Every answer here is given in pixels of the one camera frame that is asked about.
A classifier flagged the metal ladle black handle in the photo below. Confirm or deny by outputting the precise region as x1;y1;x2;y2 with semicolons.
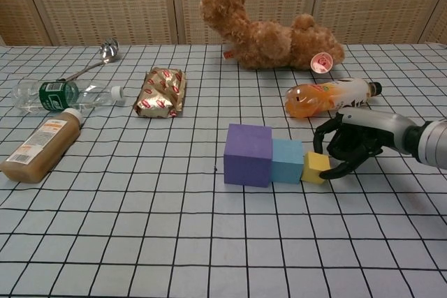
57;38;120;82

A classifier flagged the brown teddy bear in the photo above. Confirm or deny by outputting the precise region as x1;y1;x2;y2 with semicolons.
199;0;346;75

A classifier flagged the gold foil snack packet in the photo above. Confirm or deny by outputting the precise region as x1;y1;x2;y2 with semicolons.
133;66;187;119

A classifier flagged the purple foam cube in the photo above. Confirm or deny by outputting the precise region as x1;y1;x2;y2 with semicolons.
223;124;273;188

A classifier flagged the light blue foam cube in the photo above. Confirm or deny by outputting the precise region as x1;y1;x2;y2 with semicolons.
270;138;305;184

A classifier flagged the light blue checkered tablecloth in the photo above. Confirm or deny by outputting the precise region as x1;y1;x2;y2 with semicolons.
0;43;447;298

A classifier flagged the brown liquid bottle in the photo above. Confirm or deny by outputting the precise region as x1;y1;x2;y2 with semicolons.
0;107;84;183

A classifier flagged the orange juice bottle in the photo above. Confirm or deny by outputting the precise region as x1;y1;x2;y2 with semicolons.
284;77;383;119

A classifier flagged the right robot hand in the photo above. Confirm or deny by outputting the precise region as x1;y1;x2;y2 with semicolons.
313;107;420;180

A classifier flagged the yellow foam cube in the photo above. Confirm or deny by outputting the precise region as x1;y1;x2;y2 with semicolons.
301;151;332;185

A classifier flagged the clear water bottle green label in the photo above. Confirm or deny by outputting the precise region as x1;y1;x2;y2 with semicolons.
11;80;126;114

